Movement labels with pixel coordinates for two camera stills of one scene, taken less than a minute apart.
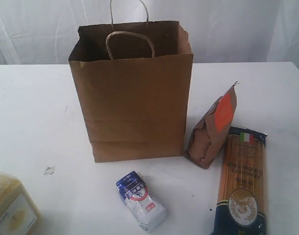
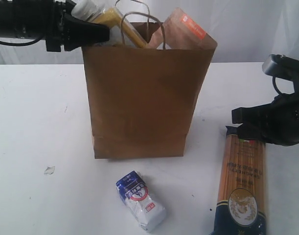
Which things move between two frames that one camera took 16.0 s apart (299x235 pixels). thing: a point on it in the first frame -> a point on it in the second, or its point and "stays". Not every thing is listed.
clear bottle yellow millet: (15, 211) -> (122, 32)
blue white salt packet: (149, 212) stays
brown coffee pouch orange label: (209, 134) -> (180, 32)
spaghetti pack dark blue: (241, 205) stays
